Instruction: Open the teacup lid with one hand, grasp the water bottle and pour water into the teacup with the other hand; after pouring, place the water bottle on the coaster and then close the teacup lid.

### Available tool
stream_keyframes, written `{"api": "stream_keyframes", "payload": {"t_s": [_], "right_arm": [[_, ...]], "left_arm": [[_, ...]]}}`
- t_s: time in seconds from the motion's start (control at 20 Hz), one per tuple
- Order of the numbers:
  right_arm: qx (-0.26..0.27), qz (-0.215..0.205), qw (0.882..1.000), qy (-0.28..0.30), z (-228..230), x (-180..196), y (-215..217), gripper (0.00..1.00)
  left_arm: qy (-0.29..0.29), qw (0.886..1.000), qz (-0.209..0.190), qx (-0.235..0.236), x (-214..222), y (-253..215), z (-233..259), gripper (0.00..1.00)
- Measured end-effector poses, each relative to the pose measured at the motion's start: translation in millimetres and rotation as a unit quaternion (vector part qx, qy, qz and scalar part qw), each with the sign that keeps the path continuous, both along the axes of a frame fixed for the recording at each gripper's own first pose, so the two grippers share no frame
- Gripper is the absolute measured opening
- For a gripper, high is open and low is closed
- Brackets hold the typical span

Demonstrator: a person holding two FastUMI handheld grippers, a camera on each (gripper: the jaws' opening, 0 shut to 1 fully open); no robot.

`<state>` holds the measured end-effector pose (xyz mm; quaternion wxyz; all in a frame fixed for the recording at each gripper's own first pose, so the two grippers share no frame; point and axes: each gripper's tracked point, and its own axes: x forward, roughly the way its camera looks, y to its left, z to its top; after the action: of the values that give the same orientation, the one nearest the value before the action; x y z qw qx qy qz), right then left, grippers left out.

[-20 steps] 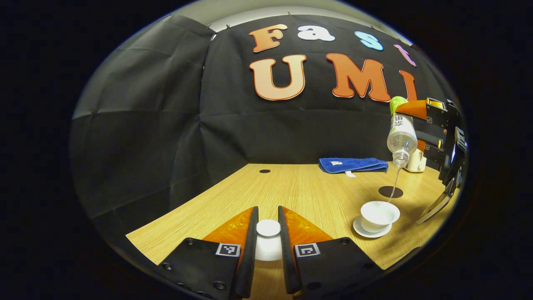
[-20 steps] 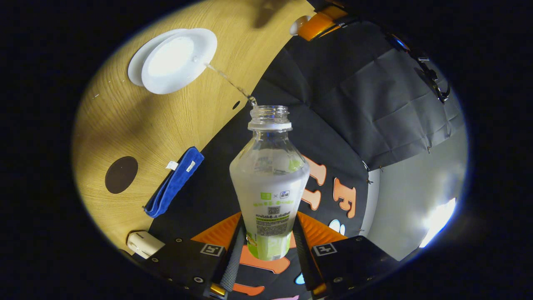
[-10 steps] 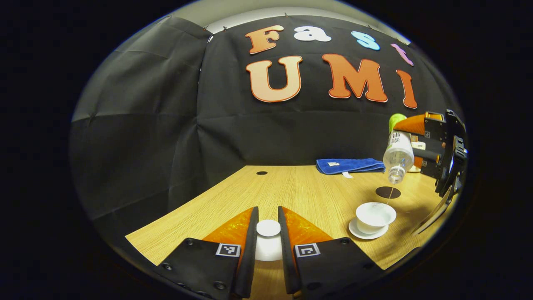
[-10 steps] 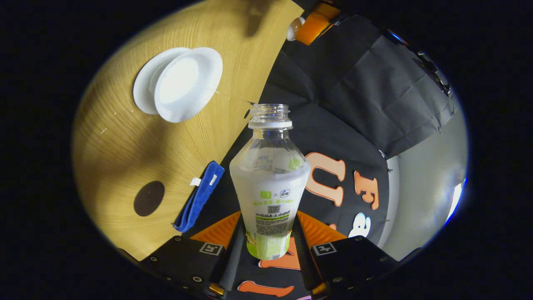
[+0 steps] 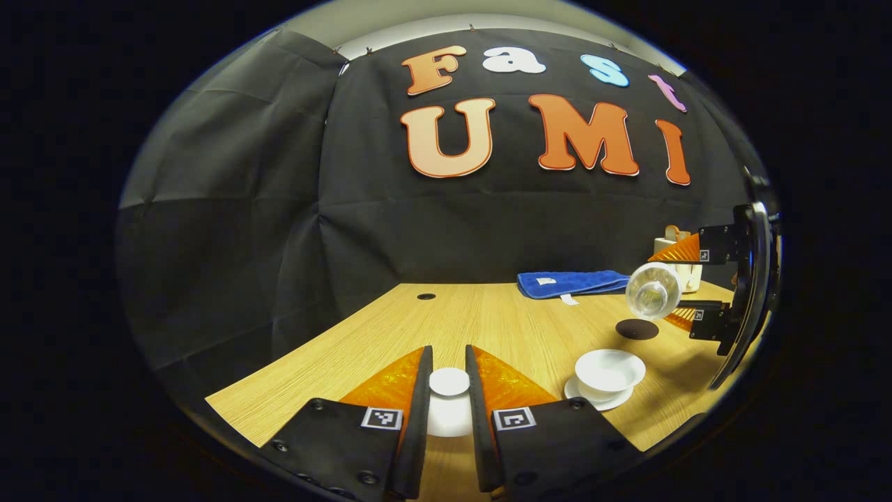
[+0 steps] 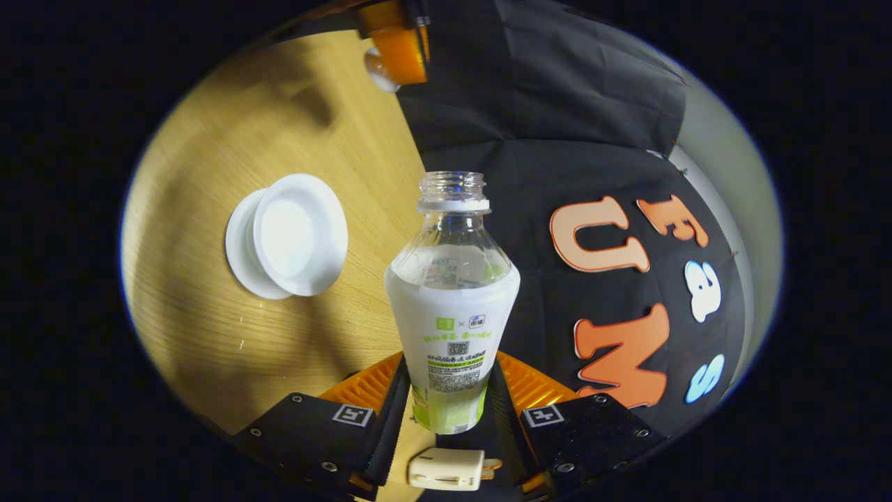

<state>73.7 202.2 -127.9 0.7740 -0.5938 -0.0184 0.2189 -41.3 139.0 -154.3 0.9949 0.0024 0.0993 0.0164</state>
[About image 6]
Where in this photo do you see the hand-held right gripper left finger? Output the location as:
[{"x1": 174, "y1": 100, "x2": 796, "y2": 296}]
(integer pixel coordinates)
[{"x1": 230, "y1": 352, "x2": 412, "y2": 501}]

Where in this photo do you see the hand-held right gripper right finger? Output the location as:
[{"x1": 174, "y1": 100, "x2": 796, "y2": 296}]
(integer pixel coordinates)
[{"x1": 488, "y1": 351, "x2": 666, "y2": 499}]

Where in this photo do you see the clear water bottle green label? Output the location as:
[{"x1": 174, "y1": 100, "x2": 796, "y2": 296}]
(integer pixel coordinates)
[{"x1": 385, "y1": 171, "x2": 521, "y2": 435}]

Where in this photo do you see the white teacup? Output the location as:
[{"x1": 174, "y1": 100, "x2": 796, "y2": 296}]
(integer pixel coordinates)
[{"x1": 252, "y1": 174, "x2": 349, "y2": 297}]

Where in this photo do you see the white toaster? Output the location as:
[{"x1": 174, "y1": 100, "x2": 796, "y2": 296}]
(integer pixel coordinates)
[{"x1": 408, "y1": 448, "x2": 486, "y2": 491}]

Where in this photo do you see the black backdrop cloth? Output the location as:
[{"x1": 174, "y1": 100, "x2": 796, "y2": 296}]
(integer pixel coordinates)
[{"x1": 397, "y1": 0, "x2": 757, "y2": 436}]

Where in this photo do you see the white saucer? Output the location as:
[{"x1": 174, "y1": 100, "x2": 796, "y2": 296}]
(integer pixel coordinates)
[{"x1": 225, "y1": 188, "x2": 293, "y2": 301}]

